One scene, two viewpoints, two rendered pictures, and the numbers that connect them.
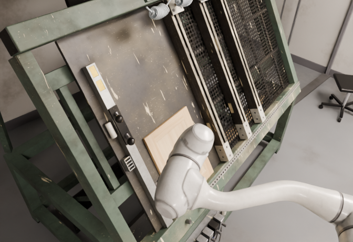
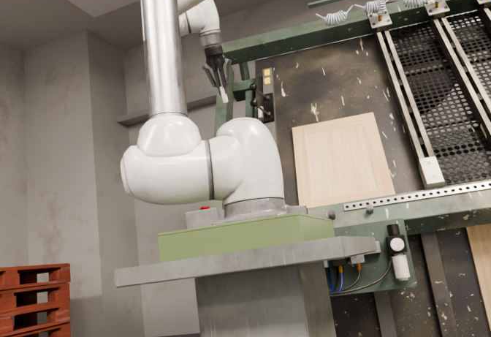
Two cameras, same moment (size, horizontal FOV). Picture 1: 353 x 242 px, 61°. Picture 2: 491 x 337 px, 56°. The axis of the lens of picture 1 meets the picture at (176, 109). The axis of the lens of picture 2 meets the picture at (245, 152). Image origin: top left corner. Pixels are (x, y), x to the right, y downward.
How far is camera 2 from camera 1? 234 cm
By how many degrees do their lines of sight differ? 79
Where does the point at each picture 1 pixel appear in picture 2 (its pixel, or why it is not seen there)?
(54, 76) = (245, 82)
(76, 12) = (266, 35)
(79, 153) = (220, 115)
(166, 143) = (320, 139)
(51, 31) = (242, 44)
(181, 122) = (356, 125)
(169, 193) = not seen: hidden behind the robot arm
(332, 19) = not seen: outside the picture
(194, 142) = not seen: outside the picture
